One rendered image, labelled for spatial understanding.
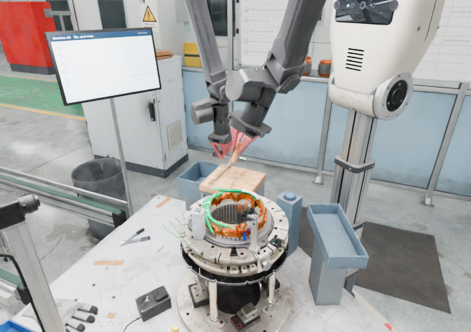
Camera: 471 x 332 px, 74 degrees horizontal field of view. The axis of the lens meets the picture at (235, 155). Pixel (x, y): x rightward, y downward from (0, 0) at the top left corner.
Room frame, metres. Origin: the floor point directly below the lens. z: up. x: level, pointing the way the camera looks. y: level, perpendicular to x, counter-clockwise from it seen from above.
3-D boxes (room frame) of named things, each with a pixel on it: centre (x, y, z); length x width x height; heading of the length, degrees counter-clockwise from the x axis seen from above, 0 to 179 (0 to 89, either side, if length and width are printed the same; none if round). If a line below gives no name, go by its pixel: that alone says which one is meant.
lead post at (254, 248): (0.62, -0.05, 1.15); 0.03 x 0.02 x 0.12; 61
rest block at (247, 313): (0.64, -0.04, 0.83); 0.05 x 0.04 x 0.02; 123
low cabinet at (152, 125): (3.27, 1.10, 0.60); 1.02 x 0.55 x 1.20; 67
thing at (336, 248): (0.75, -0.30, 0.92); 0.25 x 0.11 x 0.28; 1
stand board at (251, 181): (1.04, 0.01, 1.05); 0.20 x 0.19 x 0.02; 65
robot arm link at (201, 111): (0.99, 0.08, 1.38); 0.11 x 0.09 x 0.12; 120
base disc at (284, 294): (0.75, 0.00, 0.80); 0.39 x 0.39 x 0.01
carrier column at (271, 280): (0.69, -0.11, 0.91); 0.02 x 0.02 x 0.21
